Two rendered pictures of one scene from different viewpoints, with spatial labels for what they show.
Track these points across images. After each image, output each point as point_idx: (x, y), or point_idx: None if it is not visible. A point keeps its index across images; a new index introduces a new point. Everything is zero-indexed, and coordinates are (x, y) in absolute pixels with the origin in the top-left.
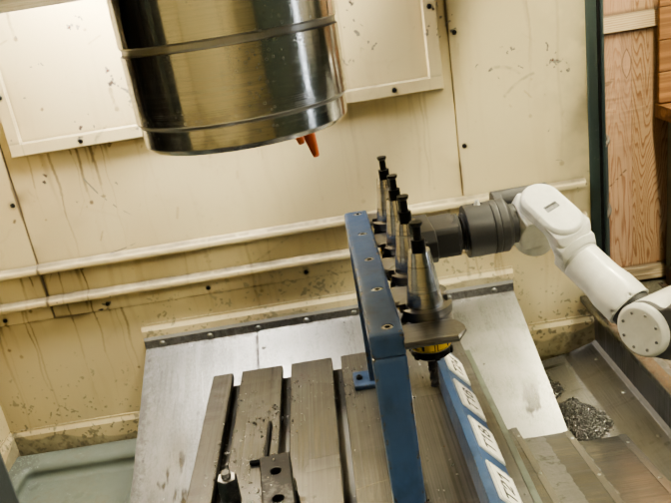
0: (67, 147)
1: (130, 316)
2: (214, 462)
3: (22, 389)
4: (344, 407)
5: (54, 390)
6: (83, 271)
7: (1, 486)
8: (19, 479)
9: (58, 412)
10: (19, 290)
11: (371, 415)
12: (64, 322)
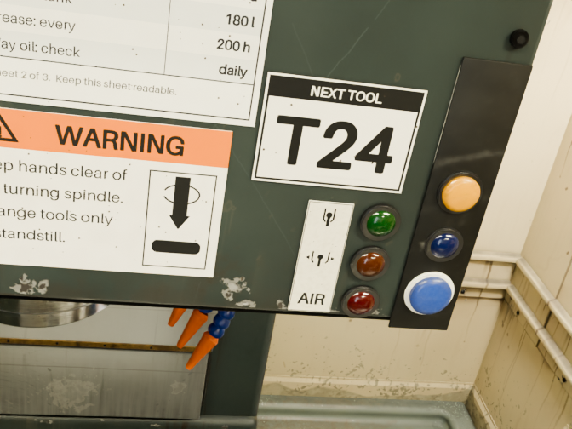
0: None
1: (568, 408)
2: None
3: (494, 367)
4: None
5: (504, 391)
6: (570, 338)
7: (246, 366)
8: (434, 411)
9: (495, 408)
10: (536, 303)
11: None
12: (538, 357)
